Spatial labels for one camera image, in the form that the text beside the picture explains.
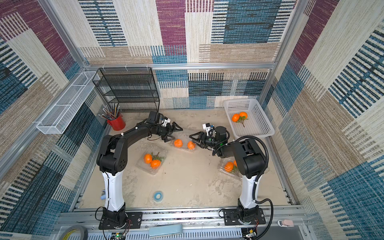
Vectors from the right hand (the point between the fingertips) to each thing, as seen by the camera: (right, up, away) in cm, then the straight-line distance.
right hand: (192, 139), depth 91 cm
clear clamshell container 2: (-22, -9, +5) cm, 24 cm away
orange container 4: (-9, -3, +6) cm, 11 cm away
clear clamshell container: (-3, +10, +22) cm, 25 cm away
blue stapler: (-47, -29, -12) cm, 56 cm away
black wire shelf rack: (-46, +37, +16) cm, 61 cm away
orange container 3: (-1, -4, +2) cm, 5 cm away
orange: (+30, +14, +17) cm, 37 cm away
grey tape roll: (-50, -39, -21) cm, 67 cm away
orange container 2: (-22, -13, -4) cm, 26 cm away
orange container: (-27, -11, -2) cm, 29 cm away
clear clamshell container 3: (-4, -4, +10) cm, 11 cm away
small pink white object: (+42, -35, -23) cm, 60 cm away
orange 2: (+37, +17, +18) cm, 44 cm away
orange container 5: (+20, -14, -7) cm, 26 cm away
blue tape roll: (-18, -29, -11) cm, 36 cm away
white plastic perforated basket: (+46, +10, +17) cm, 50 cm away
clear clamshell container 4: (+24, -18, -5) cm, 31 cm away
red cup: (-52, +10, +15) cm, 55 cm away
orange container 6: (+16, -6, -34) cm, 38 cm away
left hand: (-8, +4, +4) cm, 10 cm away
